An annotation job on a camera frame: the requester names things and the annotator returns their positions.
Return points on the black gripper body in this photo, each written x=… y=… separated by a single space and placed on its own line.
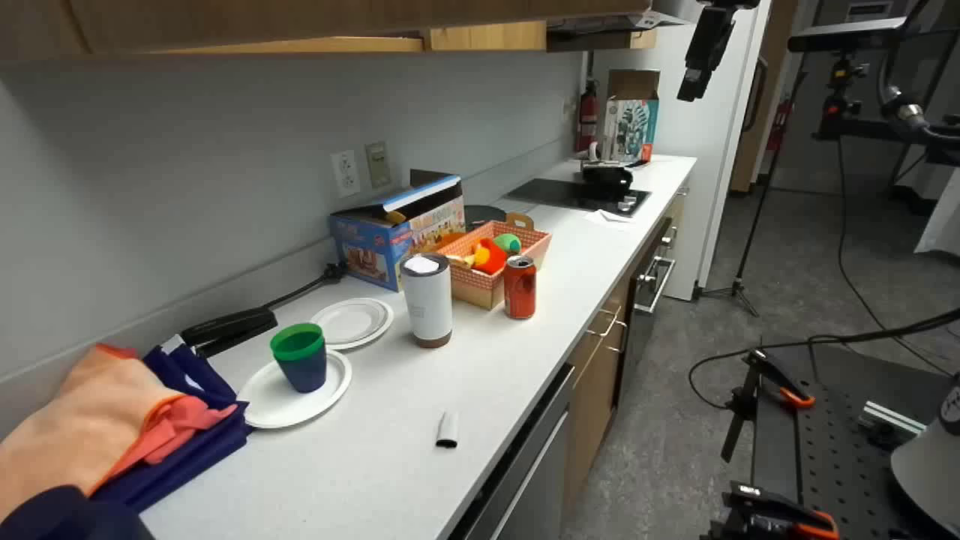
x=711 y=40

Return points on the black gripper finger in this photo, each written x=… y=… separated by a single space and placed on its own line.
x=693 y=84

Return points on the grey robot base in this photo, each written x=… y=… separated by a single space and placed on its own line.
x=931 y=480

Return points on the wooden room door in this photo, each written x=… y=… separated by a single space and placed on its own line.
x=762 y=99

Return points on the wooden base cabinet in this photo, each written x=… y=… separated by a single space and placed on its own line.
x=596 y=379

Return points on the brown cardboard box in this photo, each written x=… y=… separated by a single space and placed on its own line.
x=635 y=81

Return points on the blue white printed box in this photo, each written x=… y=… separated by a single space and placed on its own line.
x=627 y=126

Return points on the white refrigerator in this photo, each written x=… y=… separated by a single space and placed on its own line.
x=714 y=181

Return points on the dark grey range hood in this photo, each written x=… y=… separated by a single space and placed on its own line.
x=600 y=34

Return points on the red fire extinguisher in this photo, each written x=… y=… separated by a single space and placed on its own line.
x=585 y=122

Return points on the black tripod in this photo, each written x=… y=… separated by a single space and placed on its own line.
x=754 y=240

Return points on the black cooktop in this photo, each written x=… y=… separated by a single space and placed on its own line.
x=560 y=195

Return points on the green toy ball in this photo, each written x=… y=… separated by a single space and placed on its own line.
x=509 y=245

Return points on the dark round tray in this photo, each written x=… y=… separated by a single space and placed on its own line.
x=488 y=215

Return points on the stainless oven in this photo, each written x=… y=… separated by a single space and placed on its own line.
x=646 y=331

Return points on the red toy fries box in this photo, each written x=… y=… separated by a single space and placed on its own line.
x=491 y=259

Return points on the red soda can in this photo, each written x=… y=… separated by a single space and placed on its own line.
x=520 y=288

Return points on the orange yellow toy fruit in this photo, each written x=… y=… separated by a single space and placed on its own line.
x=466 y=255

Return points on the checkered cardboard basket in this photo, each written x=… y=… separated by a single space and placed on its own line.
x=480 y=285

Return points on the orange black clamp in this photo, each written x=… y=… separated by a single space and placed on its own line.
x=785 y=384
x=780 y=520

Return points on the white tumbler brown base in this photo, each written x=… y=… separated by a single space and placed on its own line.
x=426 y=302

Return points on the blue play food box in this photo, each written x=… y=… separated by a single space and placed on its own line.
x=379 y=245

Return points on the aluminium bar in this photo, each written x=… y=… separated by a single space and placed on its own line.
x=891 y=418

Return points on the black robot table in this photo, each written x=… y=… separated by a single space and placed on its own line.
x=830 y=470

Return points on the stainless dishwasher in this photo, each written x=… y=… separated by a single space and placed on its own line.
x=520 y=470

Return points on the white marker black cap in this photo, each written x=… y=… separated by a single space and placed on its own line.
x=447 y=427

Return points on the green and blue cup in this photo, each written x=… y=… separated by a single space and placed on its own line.
x=301 y=361

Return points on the black handheld device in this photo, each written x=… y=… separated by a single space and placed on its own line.
x=228 y=327

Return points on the red cloth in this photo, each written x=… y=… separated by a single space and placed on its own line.
x=182 y=423

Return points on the navy blue cloth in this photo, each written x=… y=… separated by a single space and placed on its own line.
x=190 y=452

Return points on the orange towel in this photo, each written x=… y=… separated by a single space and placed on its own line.
x=71 y=430

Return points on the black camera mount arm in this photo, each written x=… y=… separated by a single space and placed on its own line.
x=881 y=125

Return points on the beige switch plate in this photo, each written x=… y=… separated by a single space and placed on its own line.
x=379 y=167

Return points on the white wall outlet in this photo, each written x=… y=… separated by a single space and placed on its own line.
x=345 y=171

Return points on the wooden wall cabinet body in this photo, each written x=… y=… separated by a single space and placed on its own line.
x=41 y=31

